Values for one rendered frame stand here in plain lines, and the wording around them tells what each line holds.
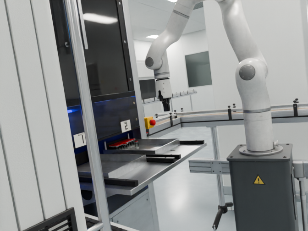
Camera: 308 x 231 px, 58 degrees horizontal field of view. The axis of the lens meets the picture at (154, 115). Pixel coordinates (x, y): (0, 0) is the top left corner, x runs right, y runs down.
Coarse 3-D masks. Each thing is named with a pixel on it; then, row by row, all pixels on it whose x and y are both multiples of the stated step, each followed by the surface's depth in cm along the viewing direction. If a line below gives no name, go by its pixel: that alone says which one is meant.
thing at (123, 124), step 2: (128, 120) 160; (122, 122) 156; (124, 122) 157; (128, 122) 160; (122, 124) 156; (124, 124) 157; (128, 124) 160; (130, 124) 162; (122, 126) 155; (124, 126) 157; (126, 126) 159; (128, 126) 160; (130, 126) 161; (122, 128) 155; (124, 128) 157; (128, 128) 160; (130, 128) 161; (122, 130) 155; (124, 130) 157; (126, 130) 158; (128, 130) 160
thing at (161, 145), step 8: (144, 144) 168; (152, 144) 165; (160, 144) 162; (168, 144) 146; (176, 144) 153; (104, 152) 152; (112, 152) 149; (120, 152) 146; (128, 152) 143; (136, 152) 141; (144, 152) 138; (152, 152) 135; (160, 152) 139
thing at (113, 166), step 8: (104, 160) 141; (112, 160) 139; (120, 160) 136; (128, 160) 133; (136, 160) 121; (144, 160) 127; (80, 168) 132; (88, 168) 130; (104, 168) 126; (112, 168) 124; (120, 168) 112; (128, 168) 116; (104, 176) 107; (112, 176) 108
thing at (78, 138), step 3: (75, 135) 127; (78, 135) 128; (81, 135) 130; (84, 135) 131; (75, 138) 127; (78, 138) 128; (81, 138) 130; (84, 138) 131; (75, 141) 127; (78, 141) 128; (81, 141) 129; (84, 141) 131; (75, 144) 126; (78, 144) 128; (81, 144) 129; (84, 144) 131
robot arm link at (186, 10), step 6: (180, 0) 133; (186, 0) 131; (192, 0) 131; (198, 0) 129; (204, 0) 126; (216, 0) 123; (222, 0) 123; (174, 6) 137; (180, 6) 133; (186, 6) 133; (192, 6) 134; (180, 12) 134; (186, 12) 134
